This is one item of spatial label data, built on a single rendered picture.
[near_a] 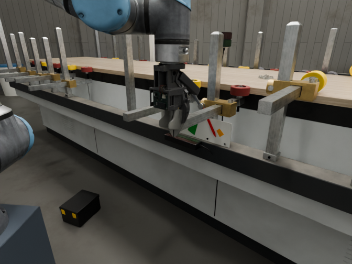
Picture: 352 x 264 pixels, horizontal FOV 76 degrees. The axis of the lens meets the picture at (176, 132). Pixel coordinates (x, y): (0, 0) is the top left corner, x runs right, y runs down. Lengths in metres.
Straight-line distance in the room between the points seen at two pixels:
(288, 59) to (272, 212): 0.74
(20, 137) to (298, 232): 1.17
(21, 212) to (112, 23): 0.63
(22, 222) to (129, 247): 0.76
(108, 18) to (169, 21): 0.17
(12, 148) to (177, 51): 0.56
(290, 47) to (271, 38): 4.56
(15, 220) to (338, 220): 0.98
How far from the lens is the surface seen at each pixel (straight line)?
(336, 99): 0.96
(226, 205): 1.34
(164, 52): 0.58
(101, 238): 1.53
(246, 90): 0.98
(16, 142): 0.84
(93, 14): 0.46
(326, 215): 0.91
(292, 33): 0.76
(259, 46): 1.96
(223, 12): 5.16
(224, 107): 0.85
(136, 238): 1.49
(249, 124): 1.08
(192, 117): 0.70
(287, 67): 0.76
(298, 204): 0.91
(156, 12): 0.58
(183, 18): 0.59
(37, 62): 2.31
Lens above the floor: 1.08
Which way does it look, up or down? 22 degrees down
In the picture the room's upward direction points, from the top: straight up
